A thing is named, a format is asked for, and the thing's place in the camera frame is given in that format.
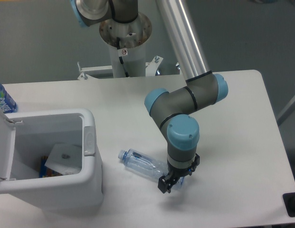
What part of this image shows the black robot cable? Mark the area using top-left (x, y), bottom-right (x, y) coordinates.
top-left (116, 37), bottom-right (129, 78)

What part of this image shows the clear plastic water bottle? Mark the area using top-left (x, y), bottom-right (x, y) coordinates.
top-left (118, 148), bottom-right (187, 191)

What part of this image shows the white metal stand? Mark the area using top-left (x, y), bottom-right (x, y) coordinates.
top-left (276, 95), bottom-right (295, 126)

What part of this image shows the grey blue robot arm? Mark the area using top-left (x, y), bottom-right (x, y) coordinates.
top-left (71, 0), bottom-right (228, 193)

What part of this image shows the white base bracket frame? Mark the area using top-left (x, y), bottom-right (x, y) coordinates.
top-left (77, 55), bottom-right (182, 80)

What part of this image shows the white trash can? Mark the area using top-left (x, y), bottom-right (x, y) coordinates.
top-left (0, 109), bottom-right (103, 210)

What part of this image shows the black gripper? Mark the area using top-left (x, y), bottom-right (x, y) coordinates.
top-left (157, 153), bottom-right (200, 193)

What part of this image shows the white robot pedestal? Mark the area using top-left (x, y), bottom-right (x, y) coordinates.
top-left (99, 12), bottom-right (152, 65)

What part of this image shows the blue snack wrapper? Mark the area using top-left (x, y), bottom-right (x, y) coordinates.
top-left (39, 156), bottom-right (62, 178)

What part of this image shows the black table clamp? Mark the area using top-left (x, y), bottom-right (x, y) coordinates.
top-left (283, 192), bottom-right (295, 218)

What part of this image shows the blue labelled bottle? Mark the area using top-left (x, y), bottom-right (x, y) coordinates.
top-left (0, 83), bottom-right (18, 114)

